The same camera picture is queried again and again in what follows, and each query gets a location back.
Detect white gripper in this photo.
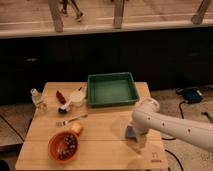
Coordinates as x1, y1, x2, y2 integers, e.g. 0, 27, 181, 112
130, 122, 149, 154

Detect blue sponge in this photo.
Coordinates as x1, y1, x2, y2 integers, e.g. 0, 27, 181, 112
125, 126, 136, 140

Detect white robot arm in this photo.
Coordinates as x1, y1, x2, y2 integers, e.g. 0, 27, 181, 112
131, 98, 213, 153

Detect green plastic tray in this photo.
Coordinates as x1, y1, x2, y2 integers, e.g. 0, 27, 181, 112
87, 72, 140, 107

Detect yellow bread piece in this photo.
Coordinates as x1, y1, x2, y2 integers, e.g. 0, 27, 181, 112
70, 122, 83, 135

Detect blue power box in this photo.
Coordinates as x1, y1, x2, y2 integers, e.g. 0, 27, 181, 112
176, 88, 203, 104

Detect orange bowl with berries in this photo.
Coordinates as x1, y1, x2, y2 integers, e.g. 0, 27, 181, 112
48, 131, 79, 164

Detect red brown sausage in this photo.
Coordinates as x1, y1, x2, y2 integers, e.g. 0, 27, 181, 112
56, 91, 66, 104

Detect clear plastic bottle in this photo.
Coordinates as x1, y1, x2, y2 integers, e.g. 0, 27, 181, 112
30, 88, 47, 112

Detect black floor cable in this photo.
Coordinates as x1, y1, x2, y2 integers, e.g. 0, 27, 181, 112
161, 99, 187, 171

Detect white handled black brush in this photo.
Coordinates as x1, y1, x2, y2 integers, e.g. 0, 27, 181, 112
58, 100, 72, 114

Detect wooden post right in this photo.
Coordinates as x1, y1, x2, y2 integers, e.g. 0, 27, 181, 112
191, 0, 212, 25

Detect wooden post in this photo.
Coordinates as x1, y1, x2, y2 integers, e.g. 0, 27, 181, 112
113, 0, 124, 29
48, 0, 63, 33
191, 0, 212, 25

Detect wooden post middle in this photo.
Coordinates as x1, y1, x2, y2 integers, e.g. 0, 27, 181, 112
113, 0, 124, 29

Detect wooden post left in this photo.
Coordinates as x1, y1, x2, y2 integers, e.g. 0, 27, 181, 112
48, 0, 63, 33

